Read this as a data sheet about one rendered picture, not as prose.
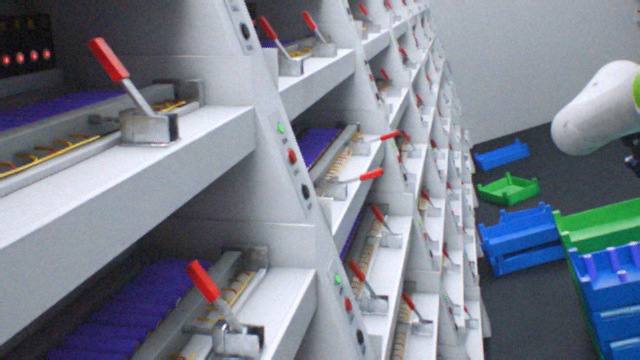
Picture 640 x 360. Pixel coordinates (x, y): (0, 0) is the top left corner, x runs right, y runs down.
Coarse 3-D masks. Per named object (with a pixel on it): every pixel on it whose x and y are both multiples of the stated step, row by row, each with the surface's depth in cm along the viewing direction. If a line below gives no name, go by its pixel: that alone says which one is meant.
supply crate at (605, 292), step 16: (576, 256) 166; (592, 256) 167; (624, 256) 165; (576, 272) 164; (608, 272) 165; (592, 288) 149; (608, 288) 148; (624, 288) 148; (592, 304) 150; (608, 304) 150; (624, 304) 149
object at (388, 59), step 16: (352, 0) 198; (368, 0) 197; (384, 48) 200; (384, 64) 201; (400, 64) 200; (416, 112) 204; (432, 160) 207; (432, 176) 208; (448, 208) 210; (448, 224) 212; (464, 256) 214; (464, 272) 215; (480, 304) 218
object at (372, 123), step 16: (304, 112) 138; (320, 112) 137; (336, 112) 137; (352, 112) 136; (368, 112) 135; (384, 112) 134; (304, 128) 139; (368, 128) 136; (384, 128) 135; (352, 160) 115; (368, 160) 115; (352, 176) 105; (352, 192) 97; (336, 208) 90; (352, 208) 95; (336, 224) 84; (352, 224) 95; (336, 240) 82
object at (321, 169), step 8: (352, 128) 131; (344, 136) 124; (352, 136) 129; (336, 144) 117; (328, 152) 111; (336, 152) 112; (344, 152) 117; (320, 160) 106; (328, 160) 106; (336, 160) 112; (312, 168) 101; (320, 168) 101; (328, 168) 105; (312, 176) 97; (320, 176) 99; (328, 176) 101; (312, 184) 93
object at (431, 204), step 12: (420, 192) 208; (432, 192) 209; (444, 192) 208; (420, 204) 202; (432, 204) 192; (444, 204) 203; (420, 216) 192; (432, 216) 192; (432, 228) 183; (432, 240) 168; (432, 252) 165
